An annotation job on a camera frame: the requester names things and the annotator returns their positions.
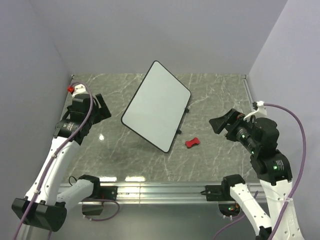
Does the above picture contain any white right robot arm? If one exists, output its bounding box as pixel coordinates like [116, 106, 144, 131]
[202, 108, 304, 240]

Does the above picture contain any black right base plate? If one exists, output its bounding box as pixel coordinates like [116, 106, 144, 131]
[200, 185, 234, 202]

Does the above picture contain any red bone-shaped eraser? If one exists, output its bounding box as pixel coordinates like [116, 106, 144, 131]
[185, 137, 201, 149]

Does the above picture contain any red cable connector cap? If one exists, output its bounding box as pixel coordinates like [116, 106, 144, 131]
[67, 85, 75, 94]

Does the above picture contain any white whiteboard with black frame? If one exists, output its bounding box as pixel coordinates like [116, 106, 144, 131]
[120, 60, 192, 153]

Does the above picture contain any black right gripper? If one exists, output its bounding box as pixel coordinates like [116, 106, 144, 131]
[208, 107, 259, 152]

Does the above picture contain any aluminium mounting rail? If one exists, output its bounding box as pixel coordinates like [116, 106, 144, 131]
[57, 181, 266, 205]

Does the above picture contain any aluminium side rail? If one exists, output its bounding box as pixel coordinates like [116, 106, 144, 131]
[241, 74, 254, 110]

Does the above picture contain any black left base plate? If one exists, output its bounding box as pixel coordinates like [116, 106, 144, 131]
[84, 185, 118, 202]

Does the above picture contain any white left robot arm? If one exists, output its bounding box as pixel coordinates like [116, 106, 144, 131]
[11, 92, 111, 232]

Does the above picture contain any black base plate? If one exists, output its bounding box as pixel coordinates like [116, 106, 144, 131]
[84, 185, 118, 202]
[200, 185, 234, 202]

